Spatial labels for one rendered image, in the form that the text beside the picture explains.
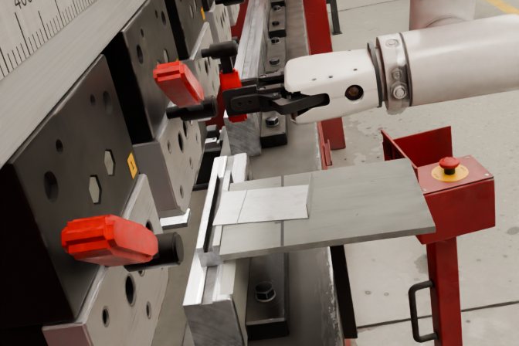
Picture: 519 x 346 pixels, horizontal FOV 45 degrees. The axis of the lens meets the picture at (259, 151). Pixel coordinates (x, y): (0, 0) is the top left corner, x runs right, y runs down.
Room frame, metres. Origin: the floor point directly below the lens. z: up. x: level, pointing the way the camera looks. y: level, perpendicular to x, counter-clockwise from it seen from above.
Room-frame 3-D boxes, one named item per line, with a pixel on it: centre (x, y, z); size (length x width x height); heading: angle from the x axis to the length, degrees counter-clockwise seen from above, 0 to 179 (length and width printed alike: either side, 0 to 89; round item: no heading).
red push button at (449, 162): (1.10, -0.37, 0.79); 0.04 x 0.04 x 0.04
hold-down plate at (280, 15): (2.13, -0.15, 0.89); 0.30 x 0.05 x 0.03; 173
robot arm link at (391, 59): (0.66, -0.16, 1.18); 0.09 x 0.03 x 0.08; 173
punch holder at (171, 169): (0.52, 0.11, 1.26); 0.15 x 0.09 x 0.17; 173
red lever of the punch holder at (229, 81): (0.69, 0.02, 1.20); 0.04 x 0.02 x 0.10; 83
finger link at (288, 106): (0.65, -0.06, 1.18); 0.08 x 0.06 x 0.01; 133
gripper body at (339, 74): (0.67, -0.10, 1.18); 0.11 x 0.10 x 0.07; 83
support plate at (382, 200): (0.72, -0.07, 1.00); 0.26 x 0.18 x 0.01; 83
